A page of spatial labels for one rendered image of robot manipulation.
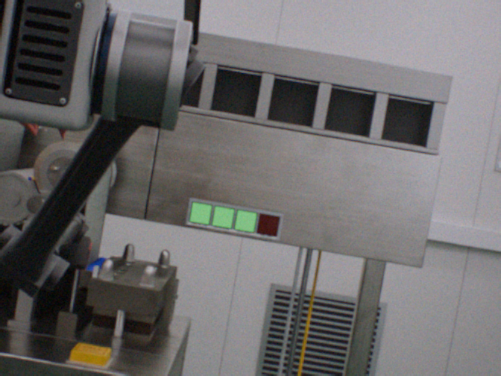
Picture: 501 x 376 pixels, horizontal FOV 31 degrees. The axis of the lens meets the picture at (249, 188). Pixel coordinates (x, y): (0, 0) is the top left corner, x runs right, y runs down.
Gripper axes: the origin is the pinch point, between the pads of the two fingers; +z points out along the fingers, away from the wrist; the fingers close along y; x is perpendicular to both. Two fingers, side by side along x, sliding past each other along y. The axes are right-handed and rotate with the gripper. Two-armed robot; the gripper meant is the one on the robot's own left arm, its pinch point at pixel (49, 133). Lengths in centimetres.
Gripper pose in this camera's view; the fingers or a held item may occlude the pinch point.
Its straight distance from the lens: 193.9
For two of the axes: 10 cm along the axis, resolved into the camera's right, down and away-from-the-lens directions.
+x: 1.2, -7.9, 6.0
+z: -0.8, 5.9, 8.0
